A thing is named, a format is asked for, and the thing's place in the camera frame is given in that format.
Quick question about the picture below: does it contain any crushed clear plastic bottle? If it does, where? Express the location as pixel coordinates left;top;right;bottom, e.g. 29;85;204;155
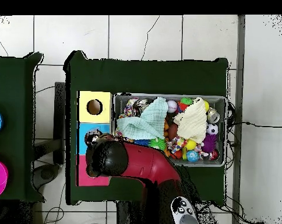
84;128;103;146

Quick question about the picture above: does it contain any cream waffle cloth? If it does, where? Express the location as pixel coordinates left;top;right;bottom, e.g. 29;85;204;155
173;97;208;144

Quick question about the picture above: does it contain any wooden box with three holes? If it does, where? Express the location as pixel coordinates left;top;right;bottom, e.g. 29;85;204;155
76;90;112;187

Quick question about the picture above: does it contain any mint green waffle cloth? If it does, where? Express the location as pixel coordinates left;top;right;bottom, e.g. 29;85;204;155
116;96;169;141

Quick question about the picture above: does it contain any white baseball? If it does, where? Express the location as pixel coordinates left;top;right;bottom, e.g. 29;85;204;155
167;100;178;113

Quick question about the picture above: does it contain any dark green table cloth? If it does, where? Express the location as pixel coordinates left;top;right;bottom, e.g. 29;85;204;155
64;50;229;206

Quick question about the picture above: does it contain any green and orange spiky ball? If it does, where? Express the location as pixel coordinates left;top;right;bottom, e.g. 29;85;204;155
177;97;193;112

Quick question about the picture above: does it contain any blue globe ball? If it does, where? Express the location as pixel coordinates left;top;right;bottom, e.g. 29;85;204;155
186;150;200;163

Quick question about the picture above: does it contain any purple spiky ball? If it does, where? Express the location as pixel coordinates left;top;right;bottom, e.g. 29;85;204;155
201;134;218;153

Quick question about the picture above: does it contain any small soccer ball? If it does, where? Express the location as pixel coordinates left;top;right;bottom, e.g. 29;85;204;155
206;123;219;135

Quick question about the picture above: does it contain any crushed silver drink can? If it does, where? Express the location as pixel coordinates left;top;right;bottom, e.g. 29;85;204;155
206;107;220;124

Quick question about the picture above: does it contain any dark green side table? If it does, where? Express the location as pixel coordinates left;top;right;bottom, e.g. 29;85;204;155
0;52;45;203

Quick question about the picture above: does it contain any black cable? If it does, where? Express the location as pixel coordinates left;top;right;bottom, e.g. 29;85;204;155
227;120;282;129

